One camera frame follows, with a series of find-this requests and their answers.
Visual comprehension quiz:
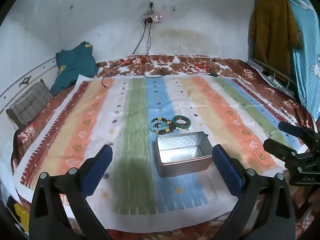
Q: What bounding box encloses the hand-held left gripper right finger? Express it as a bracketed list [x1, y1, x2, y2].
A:
[212, 144, 297, 240]

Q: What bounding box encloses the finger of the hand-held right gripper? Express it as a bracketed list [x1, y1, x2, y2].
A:
[278, 121, 320, 144]
[263, 138, 299, 161]

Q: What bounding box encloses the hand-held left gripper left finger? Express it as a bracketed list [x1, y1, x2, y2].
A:
[29, 144, 114, 240]

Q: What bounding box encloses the silver metal tin box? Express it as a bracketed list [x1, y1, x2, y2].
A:
[153, 131, 213, 178]

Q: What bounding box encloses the green jade bangle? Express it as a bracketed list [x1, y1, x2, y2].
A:
[171, 115, 192, 131]

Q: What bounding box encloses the pale bead bracelet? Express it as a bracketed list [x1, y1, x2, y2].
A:
[149, 123, 176, 135]

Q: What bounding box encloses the yellow and dark bead bracelet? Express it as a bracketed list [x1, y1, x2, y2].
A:
[152, 116, 173, 127]

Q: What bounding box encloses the striped colourful mat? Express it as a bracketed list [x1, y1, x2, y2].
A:
[12, 74, 311, 230]

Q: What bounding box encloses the blue printed curtain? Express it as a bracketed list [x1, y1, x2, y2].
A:
[260, 0, 320, 122]

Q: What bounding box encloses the yellow object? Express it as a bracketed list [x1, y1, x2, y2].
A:
[14, 202, 31, 232]

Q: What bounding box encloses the grey striped pillow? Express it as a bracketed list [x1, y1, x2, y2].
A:
[5, 79, 54, 128]

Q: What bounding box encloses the teal cloth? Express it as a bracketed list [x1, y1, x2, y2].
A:
[49, 41, 99, 97]

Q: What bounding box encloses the mustard hanging coat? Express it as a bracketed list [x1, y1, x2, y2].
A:
[249, 0, 303, 64]

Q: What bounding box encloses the white power strip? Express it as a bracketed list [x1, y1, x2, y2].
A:
[141, 15, 164, 23]

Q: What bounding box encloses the metal bed rail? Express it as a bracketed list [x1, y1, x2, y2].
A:
[246, 58, 300, 98]

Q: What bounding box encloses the thin cable with black plug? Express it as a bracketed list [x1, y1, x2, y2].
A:
[101, 57, 153, 88]

